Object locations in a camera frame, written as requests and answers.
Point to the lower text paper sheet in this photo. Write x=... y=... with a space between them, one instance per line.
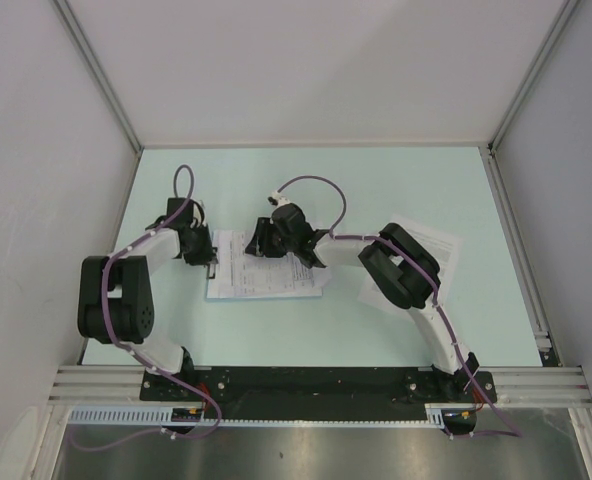
x=444 y=247

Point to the right aluminium frame post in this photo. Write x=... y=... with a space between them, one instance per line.
x=553 y=36

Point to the aluminium front frame rail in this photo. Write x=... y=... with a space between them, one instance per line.
x=528 y=387

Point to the metal folder clip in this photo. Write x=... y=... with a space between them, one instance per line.
x=212 y=269

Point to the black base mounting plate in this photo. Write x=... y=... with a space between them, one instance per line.
x=331 y=389

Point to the table form paper sheet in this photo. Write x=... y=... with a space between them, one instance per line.
x=261 y=275

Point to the blue clipboard folder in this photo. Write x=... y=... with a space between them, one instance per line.
x=213 y=295

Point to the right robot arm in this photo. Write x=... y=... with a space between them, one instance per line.
x=404 y=271

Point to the aluminium frame post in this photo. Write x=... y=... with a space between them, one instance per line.
x=553 y=36
x=84 y=48

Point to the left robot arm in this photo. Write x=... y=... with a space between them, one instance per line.
x=116 y=304

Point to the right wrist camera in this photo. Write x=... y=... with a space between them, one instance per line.
x=277 y=199

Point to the left aluminium frame post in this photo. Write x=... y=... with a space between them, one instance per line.
x=84 y=48

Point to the slotted cable duct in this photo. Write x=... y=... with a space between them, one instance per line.
x=398 y=415

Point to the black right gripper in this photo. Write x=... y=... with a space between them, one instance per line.
x=261 y=242

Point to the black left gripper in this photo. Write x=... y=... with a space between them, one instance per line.
x=208 y=253

